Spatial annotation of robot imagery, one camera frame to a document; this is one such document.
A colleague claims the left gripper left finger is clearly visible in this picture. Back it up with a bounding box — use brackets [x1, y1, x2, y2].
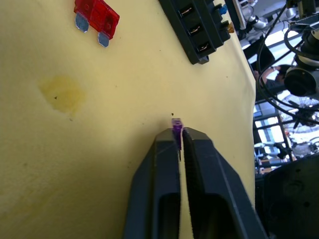
[123, 128, 181, 239]

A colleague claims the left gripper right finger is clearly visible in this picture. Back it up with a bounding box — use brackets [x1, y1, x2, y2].
[182, 127, 268, 239]

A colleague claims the purple blade fuse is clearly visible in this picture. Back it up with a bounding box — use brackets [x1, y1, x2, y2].
[171, 118, 185, 151]

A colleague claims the black fuse box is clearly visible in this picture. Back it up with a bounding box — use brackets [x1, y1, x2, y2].
[159, 0, 231, 65]

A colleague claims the red blade fuse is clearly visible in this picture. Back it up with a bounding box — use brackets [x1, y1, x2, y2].
[74, 0, 120, 48]

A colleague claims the dark rounded robot body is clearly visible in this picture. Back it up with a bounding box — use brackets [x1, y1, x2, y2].
[255, 155, 319, 239]

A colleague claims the yellow mat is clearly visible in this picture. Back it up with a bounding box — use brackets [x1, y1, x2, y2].
[0, 0, 258, 239]

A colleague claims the person in dark shirt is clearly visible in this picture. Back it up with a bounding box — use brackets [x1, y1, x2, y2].
[263, 64, 291, 89]

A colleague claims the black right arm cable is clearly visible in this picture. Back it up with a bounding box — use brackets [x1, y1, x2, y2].
[256, 0, 319, 125]

